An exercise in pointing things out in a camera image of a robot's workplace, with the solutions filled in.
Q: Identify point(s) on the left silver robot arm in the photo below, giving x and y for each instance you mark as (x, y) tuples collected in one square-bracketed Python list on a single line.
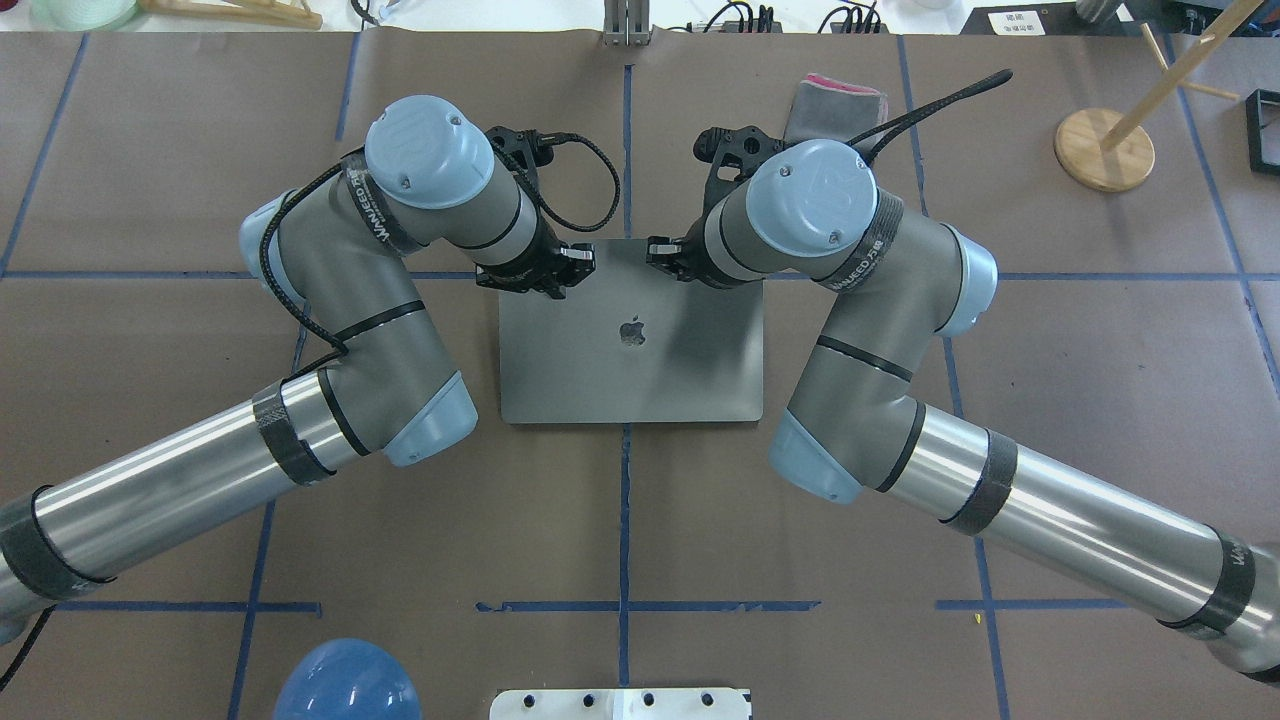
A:
[(332, 254)]

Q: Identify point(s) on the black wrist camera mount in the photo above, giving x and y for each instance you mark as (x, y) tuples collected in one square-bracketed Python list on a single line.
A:
[(733, 156)]

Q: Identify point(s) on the wooden mug tree stand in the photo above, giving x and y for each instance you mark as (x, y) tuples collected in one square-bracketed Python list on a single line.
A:
[(1109, 151)]

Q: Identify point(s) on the grey pink folded cloth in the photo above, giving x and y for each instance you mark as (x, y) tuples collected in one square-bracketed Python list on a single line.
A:
[(827, 108)]

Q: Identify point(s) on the pale green plate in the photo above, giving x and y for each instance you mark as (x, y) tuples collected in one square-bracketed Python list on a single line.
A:
[(82, 16)]

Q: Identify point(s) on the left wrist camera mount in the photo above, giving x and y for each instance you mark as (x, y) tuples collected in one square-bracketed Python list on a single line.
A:
[(526, 147)]

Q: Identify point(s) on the wooden dish rack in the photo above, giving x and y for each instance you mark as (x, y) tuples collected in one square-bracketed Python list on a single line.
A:
[(288, 14)]

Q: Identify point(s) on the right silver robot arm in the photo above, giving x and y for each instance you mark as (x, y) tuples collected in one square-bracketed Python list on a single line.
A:
[(901, 282)]

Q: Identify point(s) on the silver grey laptop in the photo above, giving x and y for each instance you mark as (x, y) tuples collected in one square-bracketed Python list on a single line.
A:
[(631, 344)]

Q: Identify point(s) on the blue desk lamp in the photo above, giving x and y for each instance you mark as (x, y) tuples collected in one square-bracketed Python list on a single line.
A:
[(348, 679)]

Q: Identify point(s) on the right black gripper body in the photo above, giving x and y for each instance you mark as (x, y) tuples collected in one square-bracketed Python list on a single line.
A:
[(692, 262)]

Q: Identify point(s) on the aluminium frame post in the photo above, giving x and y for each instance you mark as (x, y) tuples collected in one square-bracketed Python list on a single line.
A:
[(627, 23)]

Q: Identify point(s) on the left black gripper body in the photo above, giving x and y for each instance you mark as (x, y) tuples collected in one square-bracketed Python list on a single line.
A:
[(532, 267)]

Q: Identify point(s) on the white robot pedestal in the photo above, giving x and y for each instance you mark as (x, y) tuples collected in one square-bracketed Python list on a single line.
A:
[(624, 703)]

